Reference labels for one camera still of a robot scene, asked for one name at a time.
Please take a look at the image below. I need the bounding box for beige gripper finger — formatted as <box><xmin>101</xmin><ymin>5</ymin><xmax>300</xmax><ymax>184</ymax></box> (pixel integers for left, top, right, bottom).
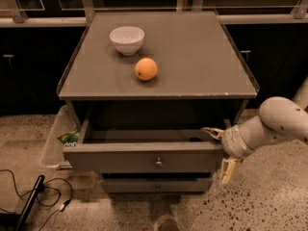
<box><xmin>219</xmin><ymin>157</ymin><xmax>241</xmax><ymax>185</ymax></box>
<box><xmin>202</xmin><ymin>127</ymin><xmax>224</xmax><ymax>141</ymax></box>

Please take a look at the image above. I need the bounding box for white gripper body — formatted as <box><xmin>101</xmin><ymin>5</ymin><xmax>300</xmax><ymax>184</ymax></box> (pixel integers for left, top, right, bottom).
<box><xmin>221</xmin><ymin>125</ymin><xmax>254</xmax><ymax>159</ymax></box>

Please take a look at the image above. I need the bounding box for grey top drawer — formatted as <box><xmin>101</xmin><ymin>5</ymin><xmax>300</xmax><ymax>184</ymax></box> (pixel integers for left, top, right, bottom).
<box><xmin>64</xmin><ymin>120</ymin><xmax>223</xmax><ymax>173</ymax></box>

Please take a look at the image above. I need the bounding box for grey drawer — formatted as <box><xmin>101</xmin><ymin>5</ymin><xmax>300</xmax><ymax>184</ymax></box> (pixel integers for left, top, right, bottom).
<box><xmin>64</xmin><ymin>120</ymin><xmax>223</xmax><ymax>173</ymax></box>
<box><xmin>102</xmin><ymin>178</ymin><xmax>213</xmax><ymax>193</ymax></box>

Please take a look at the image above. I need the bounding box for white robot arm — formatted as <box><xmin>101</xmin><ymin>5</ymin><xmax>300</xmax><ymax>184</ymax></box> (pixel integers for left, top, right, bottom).
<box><xmin>202</xmin><ymin>77</ymin><xmax>308</xmax><ymax>185</ymax></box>

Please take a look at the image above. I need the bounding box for grey drawer cabinet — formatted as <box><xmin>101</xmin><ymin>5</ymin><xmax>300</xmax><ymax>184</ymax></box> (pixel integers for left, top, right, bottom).
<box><xmin>58</xmin><ymin>19</ymin><xmax>258</xmax><ymax>181</ymax></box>

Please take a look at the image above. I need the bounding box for grey bottom drawer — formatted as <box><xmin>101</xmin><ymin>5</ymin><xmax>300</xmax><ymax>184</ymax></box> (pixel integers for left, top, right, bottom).
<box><xmin>102</xmin><ymin>178</ymin><xmax>213</xmax><ymax>193</ymax></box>

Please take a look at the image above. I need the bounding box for orange fruit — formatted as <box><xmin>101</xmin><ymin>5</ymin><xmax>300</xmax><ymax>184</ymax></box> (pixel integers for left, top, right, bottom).
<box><xmin>135</xmin><ymin>58</ymin><xmax>158</xmax><ymax>81</ymax></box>

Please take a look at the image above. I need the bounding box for white ceramic bowl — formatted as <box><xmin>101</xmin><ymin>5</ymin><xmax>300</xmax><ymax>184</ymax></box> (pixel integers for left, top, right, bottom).
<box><xmin>109</xmin><ymin>26</ymin><xmax>145</xmax><ymax>56</ymax></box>

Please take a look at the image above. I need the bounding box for green snack bag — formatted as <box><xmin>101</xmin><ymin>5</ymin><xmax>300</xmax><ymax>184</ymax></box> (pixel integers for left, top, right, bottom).
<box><xmin>57</xmin><ymin>130</ymin><xmax>80</xmax><ymax>147</ymax></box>

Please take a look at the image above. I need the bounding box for clear plastic bin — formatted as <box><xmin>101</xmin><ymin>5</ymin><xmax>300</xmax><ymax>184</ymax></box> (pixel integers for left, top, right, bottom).
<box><xmin>39</xmin><ymin>106</ymin><xmax>77</xmax><ymax>170</ymax></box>

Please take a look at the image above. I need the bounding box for black bar on floor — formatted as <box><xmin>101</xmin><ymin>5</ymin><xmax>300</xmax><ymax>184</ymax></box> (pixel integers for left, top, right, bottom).
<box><xmin>13</xmin><ymin>175</ymin><xmax>45</xmax><ymax>231</ymax></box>

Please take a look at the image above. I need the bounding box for black cable on floor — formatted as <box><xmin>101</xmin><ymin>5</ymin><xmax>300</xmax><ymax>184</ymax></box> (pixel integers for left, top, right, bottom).
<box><xmin>0</xmin><ymin>168</ymin><xmax>74</xmax><ymax>231</ymax></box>

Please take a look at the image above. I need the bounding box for metal railing frame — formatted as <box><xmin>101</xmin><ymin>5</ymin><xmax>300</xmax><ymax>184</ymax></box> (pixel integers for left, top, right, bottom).
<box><xmin>0</xmin><ymin>0</ymin><xmax>308</xmax><ymax>27</ymax></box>

